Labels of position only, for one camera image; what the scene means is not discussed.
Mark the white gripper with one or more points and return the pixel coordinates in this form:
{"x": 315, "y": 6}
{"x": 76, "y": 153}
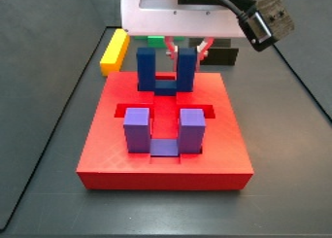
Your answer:
{"x": 189, "y": 18}

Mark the dark blue U-shaped block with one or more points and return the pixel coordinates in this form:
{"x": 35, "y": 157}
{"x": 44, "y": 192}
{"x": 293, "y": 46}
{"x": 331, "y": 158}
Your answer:
{"x": 165, "y": 87}

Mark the red slotted board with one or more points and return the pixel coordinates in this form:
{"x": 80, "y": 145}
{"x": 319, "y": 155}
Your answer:
{"x": 220, "y": 168}

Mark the green stepped block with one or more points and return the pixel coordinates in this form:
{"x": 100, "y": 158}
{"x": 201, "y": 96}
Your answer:
{"x": 157, "y": 42}

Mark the black block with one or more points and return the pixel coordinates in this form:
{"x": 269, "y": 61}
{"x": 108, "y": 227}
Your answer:
{"x": 221, "y": 53}

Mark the yellow long bar block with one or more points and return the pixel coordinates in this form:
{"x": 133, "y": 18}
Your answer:
{"x": 115, "y": 52}

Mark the purple U-shaped block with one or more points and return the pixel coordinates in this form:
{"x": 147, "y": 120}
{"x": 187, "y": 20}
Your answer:
{"x": 140, "y": 142}

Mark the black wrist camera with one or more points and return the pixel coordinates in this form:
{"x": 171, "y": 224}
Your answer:
{"x": 265, "y": 23}

